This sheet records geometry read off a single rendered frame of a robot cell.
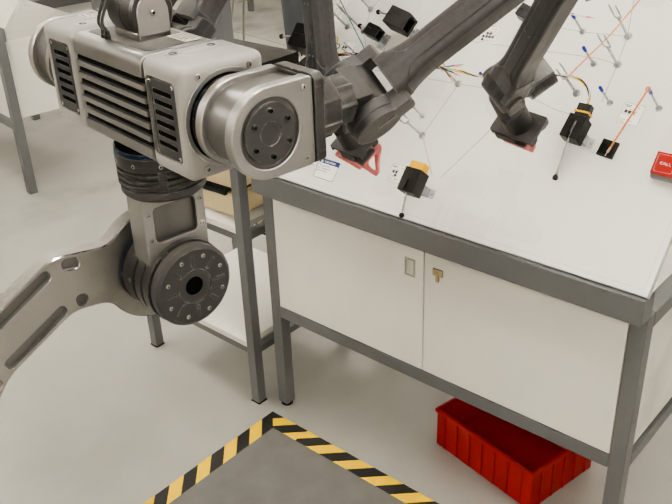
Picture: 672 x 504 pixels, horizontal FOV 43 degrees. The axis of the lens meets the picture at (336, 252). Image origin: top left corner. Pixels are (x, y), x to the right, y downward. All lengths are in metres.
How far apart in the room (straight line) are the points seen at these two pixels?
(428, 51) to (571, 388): 1.15
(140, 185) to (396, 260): 1.11
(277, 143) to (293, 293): 1.58
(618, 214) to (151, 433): 1.67
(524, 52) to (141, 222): 0.68
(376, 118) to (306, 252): 1.36
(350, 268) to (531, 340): 0.57
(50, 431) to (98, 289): 1.63
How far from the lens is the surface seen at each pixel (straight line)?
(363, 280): 2.39
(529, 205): 2.03
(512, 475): 2.57
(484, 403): 2.32
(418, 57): 1.20
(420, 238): 2.14
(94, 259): 1.41
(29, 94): 4.74
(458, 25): 1.21
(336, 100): 1.13
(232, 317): 2.98
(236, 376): 3.10
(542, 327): 2.10
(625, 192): 1.98
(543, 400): 2.21
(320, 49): 1.79
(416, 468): 2.69
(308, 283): 2.56
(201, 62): 1.11
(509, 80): 1.54
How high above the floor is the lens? 1.82
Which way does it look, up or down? 28 degrees down
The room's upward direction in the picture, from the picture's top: 2 degrees counter-clockwise
